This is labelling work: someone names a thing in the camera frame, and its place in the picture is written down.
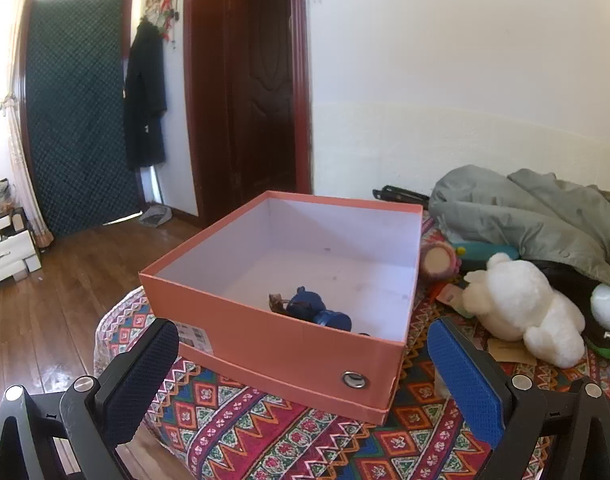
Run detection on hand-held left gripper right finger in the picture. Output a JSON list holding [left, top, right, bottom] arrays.
[[426, 316, 610, 480]]

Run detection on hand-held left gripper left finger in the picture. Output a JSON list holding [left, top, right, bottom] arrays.
[[0, 317, 181, 480]]

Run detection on pink cardboard box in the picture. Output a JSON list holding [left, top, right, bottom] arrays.
[[138, 190, 424, 423]]

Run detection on beige cardboard card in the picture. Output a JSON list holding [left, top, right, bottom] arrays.
[[486, 337, 538, 366]]

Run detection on pastel spout pouch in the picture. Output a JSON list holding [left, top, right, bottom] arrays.
[[435, 284, 478, 318]]

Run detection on orange carrot pen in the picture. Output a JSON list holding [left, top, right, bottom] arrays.
[[425, 280, 453, 306]]

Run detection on white plush bear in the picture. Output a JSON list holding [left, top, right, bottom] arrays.
[[462, 252, 586, 369]]

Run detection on fluffy purple round toy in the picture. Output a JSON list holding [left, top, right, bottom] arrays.
[[419, 241, 461, 280]]

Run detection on teal glasses case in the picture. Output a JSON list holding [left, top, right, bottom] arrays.
[[452, 241, 521, 261]]

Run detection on colourful patterned cloth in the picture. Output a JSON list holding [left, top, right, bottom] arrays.
[[94, 210, 610, 480]]

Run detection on grey item on floor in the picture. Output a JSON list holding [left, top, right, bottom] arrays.
[[137, 206, 173, 227]]

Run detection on blue toy figure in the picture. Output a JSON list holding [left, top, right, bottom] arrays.
[[285, 286, 353, 332]]

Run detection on grey padded jacket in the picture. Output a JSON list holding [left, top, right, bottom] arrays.
[[428, 164, 610, 291]]

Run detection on white shelf unit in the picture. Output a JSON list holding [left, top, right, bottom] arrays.
[[0, 207, 43, 291]]

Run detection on light window curtain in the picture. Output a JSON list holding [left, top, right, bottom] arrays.
[[0, 0, 53, 251]]

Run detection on green quilted door curtain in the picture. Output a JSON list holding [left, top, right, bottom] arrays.
[[22, 0, 146, 236]]

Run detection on black hanging coat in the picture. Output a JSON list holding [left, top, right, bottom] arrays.
[[123, 19, 168, 170]]

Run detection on dark red wooden door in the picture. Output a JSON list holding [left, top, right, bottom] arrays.
[[185, 0, 313, 228]]

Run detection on colourful wall hook ornaments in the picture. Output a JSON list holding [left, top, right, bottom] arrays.
[[145, 0, 181, 51]]

